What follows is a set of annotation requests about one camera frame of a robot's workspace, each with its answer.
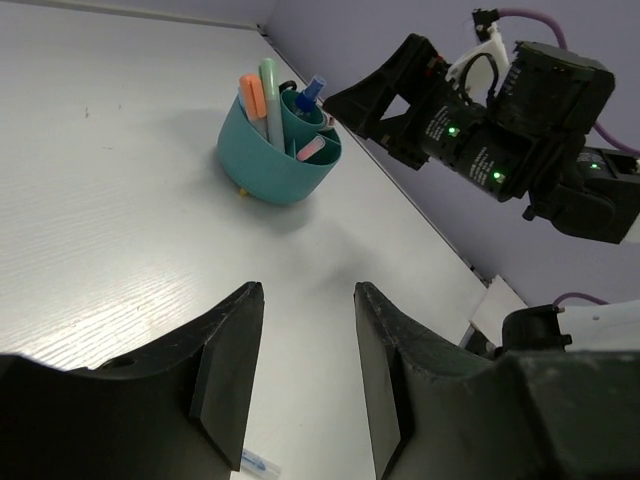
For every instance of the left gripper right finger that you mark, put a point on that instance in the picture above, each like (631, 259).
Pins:
(438, 411)

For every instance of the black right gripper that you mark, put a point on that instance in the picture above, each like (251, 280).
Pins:
(531, 125)

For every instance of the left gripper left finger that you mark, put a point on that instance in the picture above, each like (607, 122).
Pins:
(175, 408)

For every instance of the blue pen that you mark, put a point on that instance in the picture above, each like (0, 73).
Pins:
(259, 466)

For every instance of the small blue-cap glue bottle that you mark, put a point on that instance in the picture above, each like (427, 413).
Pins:
(305, 101)

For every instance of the pink eraser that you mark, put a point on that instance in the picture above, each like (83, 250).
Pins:
(311, 149)

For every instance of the green highlighter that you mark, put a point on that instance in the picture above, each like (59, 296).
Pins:
(269, 77)

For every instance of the orange capped highlighter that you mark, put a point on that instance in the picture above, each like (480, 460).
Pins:
(253, 100)

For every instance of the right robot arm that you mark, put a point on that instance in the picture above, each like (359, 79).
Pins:
(595, 196)

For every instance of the teal round organizer container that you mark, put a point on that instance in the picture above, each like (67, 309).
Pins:
(263, 171)

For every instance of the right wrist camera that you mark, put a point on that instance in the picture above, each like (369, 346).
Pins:
(487, 58)

